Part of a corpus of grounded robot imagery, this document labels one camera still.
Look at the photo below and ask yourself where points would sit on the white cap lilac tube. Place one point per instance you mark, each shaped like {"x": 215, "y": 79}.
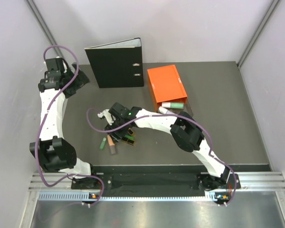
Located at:
{"x": 163, "y": 110}

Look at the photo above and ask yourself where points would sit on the black lever arch binder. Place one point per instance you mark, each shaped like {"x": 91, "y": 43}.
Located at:
{"x": 117, "y": 64}

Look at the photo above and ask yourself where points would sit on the white cap mint tube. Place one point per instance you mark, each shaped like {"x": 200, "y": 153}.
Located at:
{"x": 173, "y": 105}

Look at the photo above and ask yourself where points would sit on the orange plastic box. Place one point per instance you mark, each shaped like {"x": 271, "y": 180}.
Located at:
{"x": 165, "y": 85}

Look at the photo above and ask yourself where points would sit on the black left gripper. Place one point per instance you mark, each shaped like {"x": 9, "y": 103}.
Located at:
{"x": 80, "y": 80}

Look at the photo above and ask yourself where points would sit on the peach foundation tube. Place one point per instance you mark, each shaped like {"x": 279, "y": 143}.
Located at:
{"x": 111, "y": 145}

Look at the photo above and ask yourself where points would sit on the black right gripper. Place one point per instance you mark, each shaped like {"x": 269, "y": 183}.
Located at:
{"x": 121, "y": 135}

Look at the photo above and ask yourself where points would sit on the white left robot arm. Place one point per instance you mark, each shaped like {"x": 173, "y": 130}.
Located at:
{"x": 55, "y": 154}

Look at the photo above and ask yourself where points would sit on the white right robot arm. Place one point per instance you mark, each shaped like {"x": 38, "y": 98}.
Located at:
{"x": 188, "y": 135}

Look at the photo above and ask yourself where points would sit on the aluminium frame rail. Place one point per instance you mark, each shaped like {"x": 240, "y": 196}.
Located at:
{"x": 249, "y": 181}

